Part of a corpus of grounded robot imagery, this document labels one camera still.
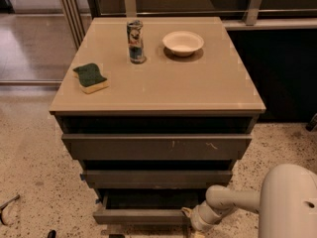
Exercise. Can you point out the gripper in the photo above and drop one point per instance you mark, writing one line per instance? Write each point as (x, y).
(199, 217)

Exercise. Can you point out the grey drawer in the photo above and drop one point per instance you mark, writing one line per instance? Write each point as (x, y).
(147, 206)
(155, 179)
(103, 147)

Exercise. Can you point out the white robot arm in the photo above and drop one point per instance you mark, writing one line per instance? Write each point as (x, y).
(286, 204)

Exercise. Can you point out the grey drawer cabinet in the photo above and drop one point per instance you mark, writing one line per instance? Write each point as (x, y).
(209, 92)

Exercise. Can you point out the black object at bottom edge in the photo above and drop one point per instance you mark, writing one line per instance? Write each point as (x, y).
(116, 236)

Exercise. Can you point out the black caster wheel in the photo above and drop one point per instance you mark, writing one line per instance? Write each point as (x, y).
(312, 123)

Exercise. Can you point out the small black floor object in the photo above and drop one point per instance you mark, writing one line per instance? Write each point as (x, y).
(52, 234)

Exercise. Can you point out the white bowl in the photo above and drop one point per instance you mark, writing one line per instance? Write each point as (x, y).
(183, 43)

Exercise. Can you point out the green yellow sponge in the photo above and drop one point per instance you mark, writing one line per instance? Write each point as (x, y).
(90, 78)

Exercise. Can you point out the tall printed drink can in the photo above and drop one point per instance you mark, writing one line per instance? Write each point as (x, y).
(135, 41)

